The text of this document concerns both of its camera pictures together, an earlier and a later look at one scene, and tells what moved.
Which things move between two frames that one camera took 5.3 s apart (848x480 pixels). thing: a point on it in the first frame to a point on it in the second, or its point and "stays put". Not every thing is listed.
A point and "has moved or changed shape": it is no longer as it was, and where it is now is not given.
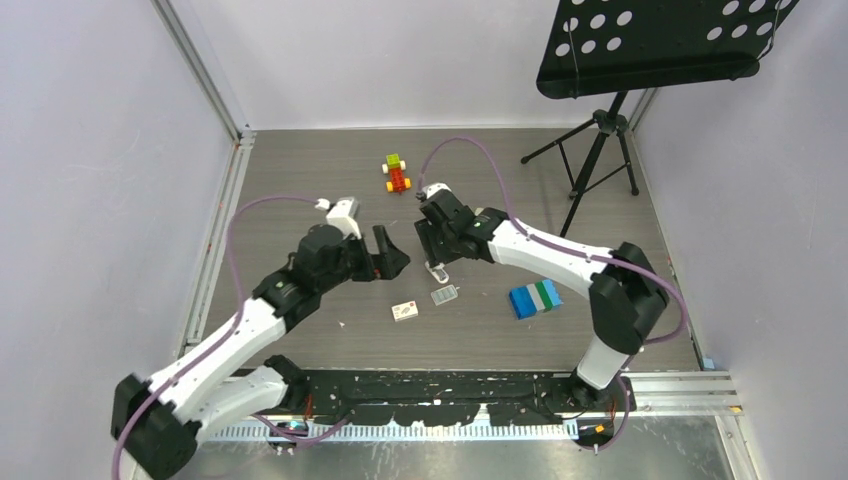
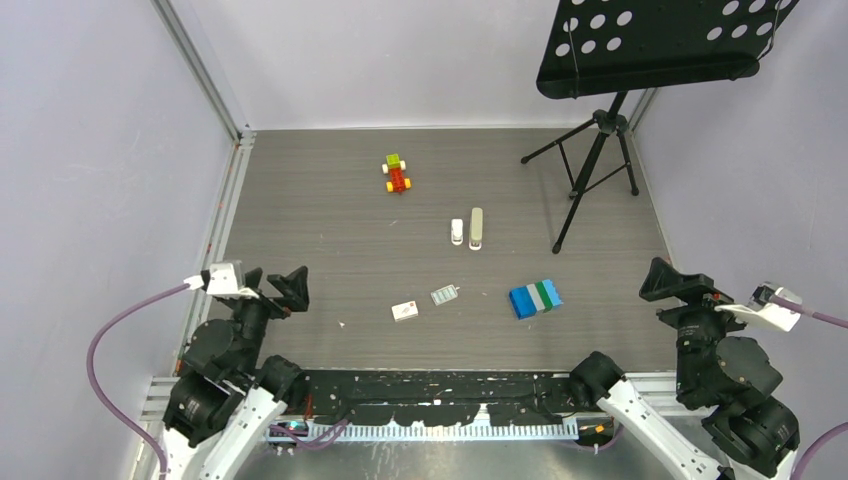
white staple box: (405, 311) stays put
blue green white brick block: (537, 296) stays put
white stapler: (439, 272) has moved or changed shape
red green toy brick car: (394, 166) stays put
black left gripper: (384, 265) to (293, 286)
